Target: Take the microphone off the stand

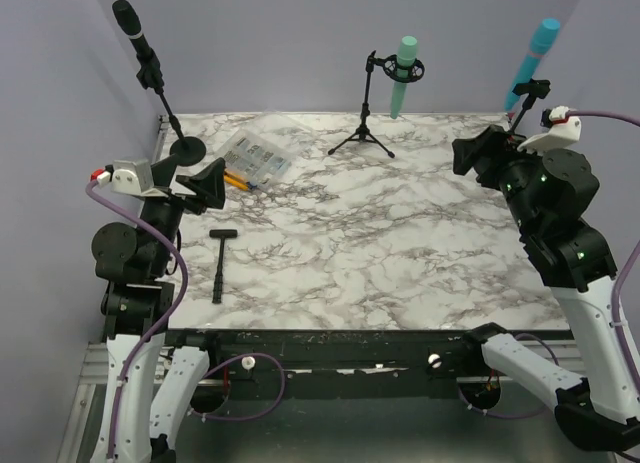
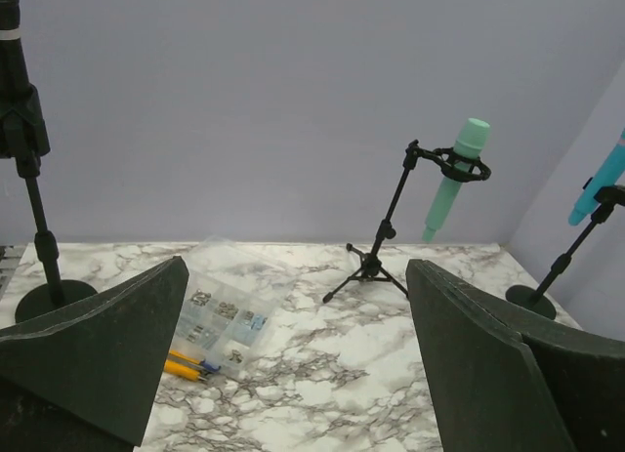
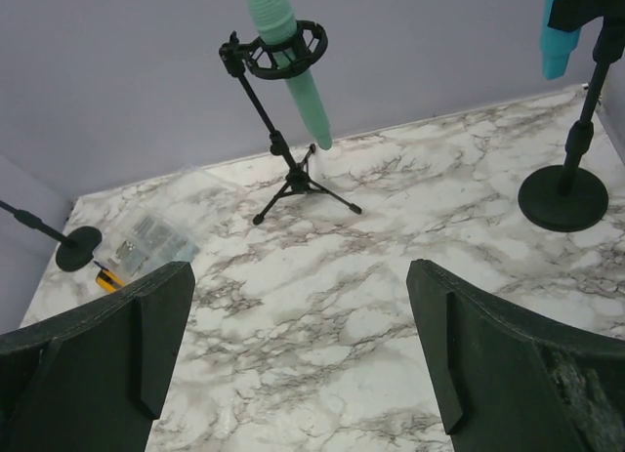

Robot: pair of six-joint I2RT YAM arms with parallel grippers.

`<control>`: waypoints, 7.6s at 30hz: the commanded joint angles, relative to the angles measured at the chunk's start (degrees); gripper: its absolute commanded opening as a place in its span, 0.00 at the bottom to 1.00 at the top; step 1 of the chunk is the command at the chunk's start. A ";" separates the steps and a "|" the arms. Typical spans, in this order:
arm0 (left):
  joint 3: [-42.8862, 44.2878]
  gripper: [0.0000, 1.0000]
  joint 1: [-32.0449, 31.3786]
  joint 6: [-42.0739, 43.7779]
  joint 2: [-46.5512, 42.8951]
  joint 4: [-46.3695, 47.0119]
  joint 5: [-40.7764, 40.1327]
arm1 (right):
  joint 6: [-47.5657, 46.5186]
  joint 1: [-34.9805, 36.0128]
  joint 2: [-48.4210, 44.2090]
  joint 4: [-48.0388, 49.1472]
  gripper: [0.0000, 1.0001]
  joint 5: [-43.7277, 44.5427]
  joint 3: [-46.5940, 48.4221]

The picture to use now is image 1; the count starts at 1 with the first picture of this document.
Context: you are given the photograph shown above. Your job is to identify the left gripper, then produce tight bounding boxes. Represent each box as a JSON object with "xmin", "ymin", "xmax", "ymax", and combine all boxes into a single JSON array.
[{"xmin": 139, "ymin": 154, "xmax": 225, "ymax": 275}]

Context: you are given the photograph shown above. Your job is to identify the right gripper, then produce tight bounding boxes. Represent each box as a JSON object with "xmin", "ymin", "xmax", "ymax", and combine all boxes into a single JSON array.
[{"xmin": 455, "ymin": 121, "xmax": 563, "ymax": 235}]

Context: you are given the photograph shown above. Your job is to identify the black round-base stand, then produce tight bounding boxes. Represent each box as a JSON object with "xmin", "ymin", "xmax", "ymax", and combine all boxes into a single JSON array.
[
  {"xmin": 509, "ymin": 79, "xmax": 551, "ymax": 134},
  {"xmin": 135, "ymin": 57, "xmax": 206, "ymax": 166}
]

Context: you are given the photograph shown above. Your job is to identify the black tripod shock-mount stand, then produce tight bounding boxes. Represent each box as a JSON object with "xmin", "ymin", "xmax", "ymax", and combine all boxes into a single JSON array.
[{"xmin": 327, "ymin": 50, "xmax": 427, "ymax": 159}]

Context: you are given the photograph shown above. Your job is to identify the mint green microphone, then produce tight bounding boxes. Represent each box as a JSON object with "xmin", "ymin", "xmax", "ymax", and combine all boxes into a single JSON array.
[{"xmin": 390, "ymin": 35, "xmax": 418, "ymax": 119}]

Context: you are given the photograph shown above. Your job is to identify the cyan blue microphone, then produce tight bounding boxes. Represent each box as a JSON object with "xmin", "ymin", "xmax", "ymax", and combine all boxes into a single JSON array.
[{"xmin": 503, "ymin": 18, "xmax": 561, "ymax": 113}]

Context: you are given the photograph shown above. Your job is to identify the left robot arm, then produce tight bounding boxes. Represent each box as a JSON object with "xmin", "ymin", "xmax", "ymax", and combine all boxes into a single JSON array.
[{"xmin": 86, "ymin": 156, "xmax": 226, "ymax": 462}]

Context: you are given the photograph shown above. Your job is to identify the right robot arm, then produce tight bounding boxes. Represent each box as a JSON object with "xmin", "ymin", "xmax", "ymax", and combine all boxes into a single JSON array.
[{"xmin": 452, "ymin": 125, "xmax": 639, "ymax": 453}]

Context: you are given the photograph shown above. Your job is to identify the black microphone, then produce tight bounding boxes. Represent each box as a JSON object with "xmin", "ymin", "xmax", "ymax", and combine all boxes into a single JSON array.
[{"xmin": 112, "ymin": 0, "xmax": 160, "ymax": 70}]

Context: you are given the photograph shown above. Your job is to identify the yellow utility knife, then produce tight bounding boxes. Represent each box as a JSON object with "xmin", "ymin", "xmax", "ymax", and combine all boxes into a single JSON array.
[
  {"xmin": 224, "ymin": 174, "xmax": 252, "ymax": 191},
  {"xmin": 224, "ymin": 170, "xmax": 258, "ymax": 191}
]

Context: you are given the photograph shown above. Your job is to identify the clear plastic screw box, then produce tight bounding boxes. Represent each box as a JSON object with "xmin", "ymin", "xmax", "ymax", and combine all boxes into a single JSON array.
[{"xmin": 217, "ymin": 130, "xmax": 294, "ymax": 189}]

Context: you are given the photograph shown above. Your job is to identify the black T-handle tool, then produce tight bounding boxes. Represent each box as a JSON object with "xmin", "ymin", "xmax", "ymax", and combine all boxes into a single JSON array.
[{"xmin": 209, "ymin": 229, "xmax": 238, "ymax": 304}]

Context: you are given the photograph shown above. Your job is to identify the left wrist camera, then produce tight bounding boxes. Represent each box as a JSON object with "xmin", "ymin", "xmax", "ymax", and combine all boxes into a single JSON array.
[{"xmin": 90, "ymin": 159, "xmax": 154, "ymax": 197}]

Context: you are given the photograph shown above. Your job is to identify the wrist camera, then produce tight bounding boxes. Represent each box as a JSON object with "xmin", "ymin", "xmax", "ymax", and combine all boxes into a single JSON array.
[
  {"xmin": 90, "ymin": 159, "xmax": 154, "ymax": 197},
  {"xmin": 517, "ymin": 106, "xmax": 582, "ymax": 154}
]

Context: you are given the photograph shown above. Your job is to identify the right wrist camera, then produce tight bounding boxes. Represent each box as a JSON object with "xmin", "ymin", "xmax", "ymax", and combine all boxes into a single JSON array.
[{"xmin": 517, "ymin": 106, "xmax": 582, "ymax": 154}]

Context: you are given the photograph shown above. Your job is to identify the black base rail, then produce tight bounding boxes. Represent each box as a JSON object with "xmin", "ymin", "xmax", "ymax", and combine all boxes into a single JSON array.
[{"xmin": 164, "ymin": 327, "xmax": 576, "ymax": 399}]

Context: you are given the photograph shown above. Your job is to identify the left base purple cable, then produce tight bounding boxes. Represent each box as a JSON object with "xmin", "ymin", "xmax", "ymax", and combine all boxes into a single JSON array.
[{"xmin": 187, "ymin": 352, "xmax": 287, "ymax": 424}]

